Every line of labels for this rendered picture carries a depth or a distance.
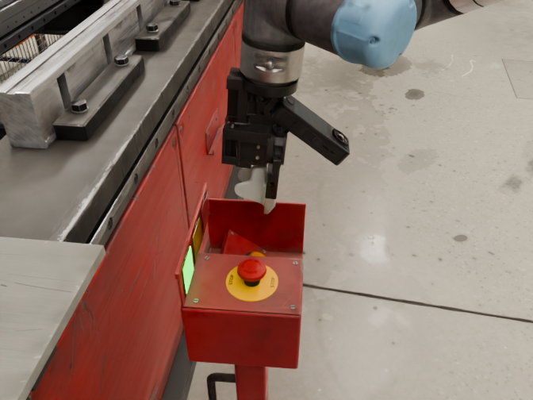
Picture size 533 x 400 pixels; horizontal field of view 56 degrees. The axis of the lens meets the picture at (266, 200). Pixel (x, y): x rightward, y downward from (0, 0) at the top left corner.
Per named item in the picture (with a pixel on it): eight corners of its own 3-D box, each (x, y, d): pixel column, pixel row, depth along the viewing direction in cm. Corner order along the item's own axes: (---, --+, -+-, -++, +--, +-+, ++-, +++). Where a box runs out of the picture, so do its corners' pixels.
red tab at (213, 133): (213, 155, 139) (212, 132, 134) (206, 155, 139) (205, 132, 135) (224, 128, 151) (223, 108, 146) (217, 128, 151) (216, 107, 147)
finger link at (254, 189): (234, 208, 74) (237, 155, 68) (274, 213, 74) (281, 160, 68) (231, 221, 72) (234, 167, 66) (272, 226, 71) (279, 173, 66)
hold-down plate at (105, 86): (87, 141, 81) (83, 125, 79) (55, 140, 81) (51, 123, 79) (145, 69, 104) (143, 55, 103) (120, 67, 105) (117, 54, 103)
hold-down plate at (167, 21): (159, 51, 112) (157, 38, 111) (136, 51, 113) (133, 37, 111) (190, 12, 136) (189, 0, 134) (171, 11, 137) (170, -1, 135)
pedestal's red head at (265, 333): (297, 371, 71) (303, 282, 61) (187, 362, 73) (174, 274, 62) (302, 271, 87) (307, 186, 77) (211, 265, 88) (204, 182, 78)
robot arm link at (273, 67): (305, 33, 62) (304, 57, 55) (301, 68, 64) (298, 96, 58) (245, 26, 62) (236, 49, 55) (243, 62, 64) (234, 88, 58)
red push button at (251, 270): (265, 296, 68) (265, 277, 65) (235, 294, 68) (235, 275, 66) (267, 275, 71) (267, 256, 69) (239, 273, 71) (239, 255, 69)
